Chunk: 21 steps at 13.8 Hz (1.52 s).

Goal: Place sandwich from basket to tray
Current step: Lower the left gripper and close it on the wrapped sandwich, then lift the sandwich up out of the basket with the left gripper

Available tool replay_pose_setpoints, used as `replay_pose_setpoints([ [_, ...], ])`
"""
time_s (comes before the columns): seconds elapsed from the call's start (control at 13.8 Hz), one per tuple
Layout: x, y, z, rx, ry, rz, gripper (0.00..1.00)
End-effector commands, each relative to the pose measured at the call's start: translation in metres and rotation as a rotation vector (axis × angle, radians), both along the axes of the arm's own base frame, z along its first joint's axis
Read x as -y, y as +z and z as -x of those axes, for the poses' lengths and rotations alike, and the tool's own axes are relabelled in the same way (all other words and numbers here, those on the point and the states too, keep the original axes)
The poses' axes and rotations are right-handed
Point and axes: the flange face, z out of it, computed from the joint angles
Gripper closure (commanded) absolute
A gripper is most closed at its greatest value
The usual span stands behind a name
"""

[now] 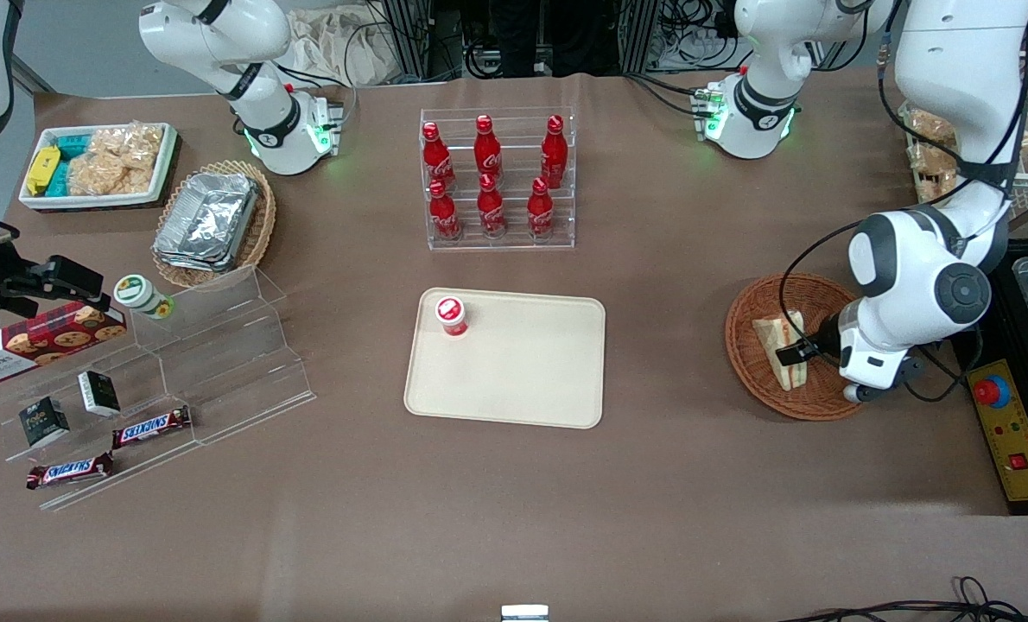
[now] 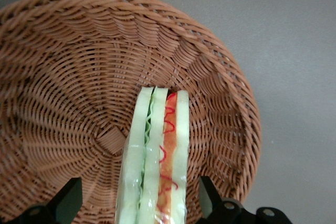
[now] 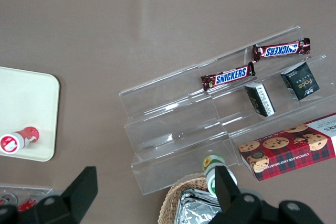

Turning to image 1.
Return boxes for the round brown wicker basket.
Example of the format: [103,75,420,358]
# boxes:
[725,272,871,422]

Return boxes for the triangular sandwich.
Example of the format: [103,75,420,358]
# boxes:
[752,310,808,392]

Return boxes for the clear bag of fried snacks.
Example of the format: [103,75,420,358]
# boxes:
[906,107,947,146]
[908,142,964,178]
[918,170,971,206]

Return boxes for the brown table cover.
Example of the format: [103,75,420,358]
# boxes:
[0,67,1028,622]

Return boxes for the beige crumpled cloth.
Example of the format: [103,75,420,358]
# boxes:
[284,6,413,88]

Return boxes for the red-lidded small cup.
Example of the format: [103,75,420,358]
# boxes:
[434,295,470,339]

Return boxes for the red Coca-Cola bottle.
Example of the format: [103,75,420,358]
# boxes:
[526,176,557,239]
[421,121,457,190]
[428,178,464,242]
[477,172,509,239]
[473,113,504,179]
[540,114,568,190]

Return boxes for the white rectangular snack tray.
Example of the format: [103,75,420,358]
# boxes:
[18,122,183,213]

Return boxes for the clear bag of rice crackers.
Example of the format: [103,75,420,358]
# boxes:
[66,149,152,198]
[91,124,168,172]

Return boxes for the clear acrylic step display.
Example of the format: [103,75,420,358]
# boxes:
[0,263,317,513]

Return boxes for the clear acrylic bottle rack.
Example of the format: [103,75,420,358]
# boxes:
[418,105,578,252]

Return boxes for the aluminium foil container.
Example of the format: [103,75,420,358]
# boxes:
[152,170,261,264]
[152,246,238,275]

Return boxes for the oval light wicker basket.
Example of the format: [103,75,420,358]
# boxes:
[150,159,278,291]

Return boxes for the yellow snack packet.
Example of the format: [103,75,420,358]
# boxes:
[25,144,62,197]

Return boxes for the small black box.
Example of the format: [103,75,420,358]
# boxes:
[77,369,123,418]
[18,397,72,449]

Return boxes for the black cables at table edge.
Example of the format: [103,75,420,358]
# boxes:
[773,574,1028,622]

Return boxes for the beige plastic serving tray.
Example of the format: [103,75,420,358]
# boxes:
[403,287,608,430]

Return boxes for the black left arm base cable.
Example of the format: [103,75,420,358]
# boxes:
[623,71,715,119]

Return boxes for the black right arm base cable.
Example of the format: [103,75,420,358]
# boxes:
[274,16,361,132]

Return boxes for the Snickers chocolate bar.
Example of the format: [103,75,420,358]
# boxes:
[111,405,194,451]
[25,451,116,492]

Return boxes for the green-lidded yogurt cup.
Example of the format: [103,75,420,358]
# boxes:
[113,273,175,321]

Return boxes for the coiled black background cable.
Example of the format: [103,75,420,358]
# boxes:
[463,40,512,80]

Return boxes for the black arm base cable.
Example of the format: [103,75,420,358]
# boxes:
[274,16,361,132]
[623,71,715,119]

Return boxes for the red tartan cookie box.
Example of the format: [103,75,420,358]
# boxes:
[0,301,129,386]

